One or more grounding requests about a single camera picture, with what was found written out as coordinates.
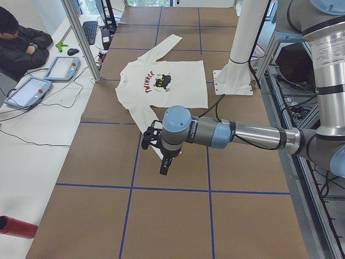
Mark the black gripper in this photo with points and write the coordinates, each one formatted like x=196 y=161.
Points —
x=168 y=155

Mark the cream long-sleeve Twinkle shirt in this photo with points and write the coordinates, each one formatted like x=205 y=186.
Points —
x=149 y=81

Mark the far blue teach pendant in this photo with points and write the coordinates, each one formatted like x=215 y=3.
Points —
x=62 y=68

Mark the blue teach pendant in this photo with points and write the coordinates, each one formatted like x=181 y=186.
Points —
x=30 y=93
x=62 y=68

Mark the black power adapter box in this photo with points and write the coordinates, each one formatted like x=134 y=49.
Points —
x=106 y=38

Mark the black computer mouse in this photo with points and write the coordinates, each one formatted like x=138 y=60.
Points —
x=72 y=51

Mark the black keyboard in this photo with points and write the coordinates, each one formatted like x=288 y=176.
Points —
x=90 y=30

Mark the near blue teach pendant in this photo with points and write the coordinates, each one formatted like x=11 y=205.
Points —
x=30 y=93

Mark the green plastic tool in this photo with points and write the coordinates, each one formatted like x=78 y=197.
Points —
x=60 y=45

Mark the red bottle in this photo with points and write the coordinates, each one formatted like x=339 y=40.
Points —
x=17 y=228

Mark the person in black jacket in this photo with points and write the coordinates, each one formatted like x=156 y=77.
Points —
x=22 y=48

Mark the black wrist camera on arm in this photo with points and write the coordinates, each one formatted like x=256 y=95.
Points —
x=152 y=136

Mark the white camera post with base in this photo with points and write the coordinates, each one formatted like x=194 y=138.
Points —
x=234 y=78

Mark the aluminium frame rack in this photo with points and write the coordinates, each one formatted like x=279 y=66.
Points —
x=318 y=194

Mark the aluminium frame post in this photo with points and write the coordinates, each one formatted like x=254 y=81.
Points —
x=73 y=18

